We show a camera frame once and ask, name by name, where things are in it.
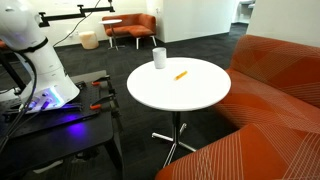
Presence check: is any large orange patterned sofa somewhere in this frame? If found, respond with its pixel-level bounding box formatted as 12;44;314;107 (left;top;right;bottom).
154;34;320;180

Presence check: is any black orange-handled clamp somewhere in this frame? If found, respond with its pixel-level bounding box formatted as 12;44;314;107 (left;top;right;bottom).
89;93;122;122
91;75;116;96

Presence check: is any black robot base cable bundle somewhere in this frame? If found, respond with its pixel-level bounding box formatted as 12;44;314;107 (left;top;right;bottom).
0;49;38;153

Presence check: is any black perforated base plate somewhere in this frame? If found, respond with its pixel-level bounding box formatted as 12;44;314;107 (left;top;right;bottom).
0;79;112;138

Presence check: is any white mug cup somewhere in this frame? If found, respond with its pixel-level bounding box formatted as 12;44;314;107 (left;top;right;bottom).
152;46;167;70

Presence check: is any beige round stool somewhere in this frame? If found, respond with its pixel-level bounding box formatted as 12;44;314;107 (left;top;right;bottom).
78;30;100;51

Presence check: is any thin black hanging cable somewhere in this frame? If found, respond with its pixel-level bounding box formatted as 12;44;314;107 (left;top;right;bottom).
53;0;102;48

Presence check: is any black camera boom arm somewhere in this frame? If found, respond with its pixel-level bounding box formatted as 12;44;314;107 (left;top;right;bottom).
38;0;116;28

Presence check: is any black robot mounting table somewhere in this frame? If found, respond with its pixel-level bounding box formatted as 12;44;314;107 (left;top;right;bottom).
0;69;126;180

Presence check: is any orange marker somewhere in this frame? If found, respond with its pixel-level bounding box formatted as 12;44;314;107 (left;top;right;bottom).
173;70;188;81

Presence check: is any small orange lounge sofa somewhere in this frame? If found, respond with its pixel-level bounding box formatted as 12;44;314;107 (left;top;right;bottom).
101;13;158;50

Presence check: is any small white round table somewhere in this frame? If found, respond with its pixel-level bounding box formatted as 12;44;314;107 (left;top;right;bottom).
98;18;126;51

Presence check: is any chrome table pedestal base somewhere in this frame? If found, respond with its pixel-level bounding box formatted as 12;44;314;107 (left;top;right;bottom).
151;110;198;168

